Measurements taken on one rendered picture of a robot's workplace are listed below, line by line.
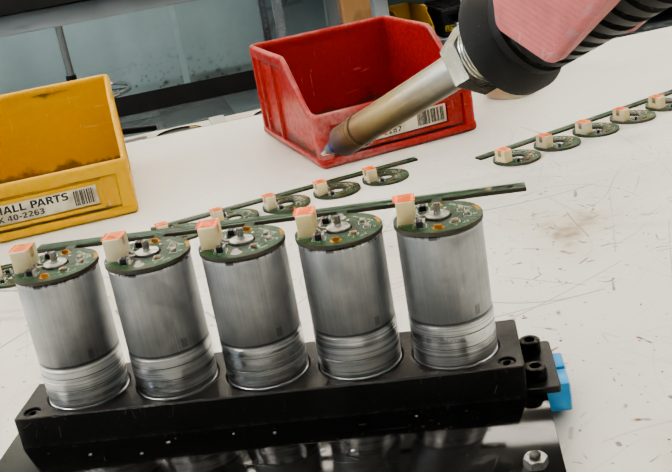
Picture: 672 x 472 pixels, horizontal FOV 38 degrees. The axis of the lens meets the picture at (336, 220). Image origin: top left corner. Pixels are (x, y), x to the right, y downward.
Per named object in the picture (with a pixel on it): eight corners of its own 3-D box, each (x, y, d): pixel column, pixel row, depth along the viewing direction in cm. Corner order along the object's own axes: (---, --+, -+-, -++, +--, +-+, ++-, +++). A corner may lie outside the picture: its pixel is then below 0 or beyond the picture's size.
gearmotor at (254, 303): (309, 411, 28) (277, 248, 27) (227, 420, 29) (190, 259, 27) (317, 370, 31) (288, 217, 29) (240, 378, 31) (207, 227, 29)
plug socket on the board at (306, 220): (325, 235, 27) (321, 213, 27) (295, 239, 27) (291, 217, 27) (327, 225, 28) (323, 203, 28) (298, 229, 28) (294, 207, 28)
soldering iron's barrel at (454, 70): (331, 179, 25) (497, 84, 19) (305, 123, 25) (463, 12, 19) (373, 161, 25) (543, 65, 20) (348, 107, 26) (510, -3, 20)
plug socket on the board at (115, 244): (132, 260, 28) (126, 238, 28) (103, 263, 28) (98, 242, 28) (139, 249, 29) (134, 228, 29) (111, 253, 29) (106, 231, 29)
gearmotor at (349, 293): (405, 401, 28) (379, 235, 26) (321, 410, 28) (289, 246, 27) (406, 360, 30) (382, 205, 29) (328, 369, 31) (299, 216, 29)
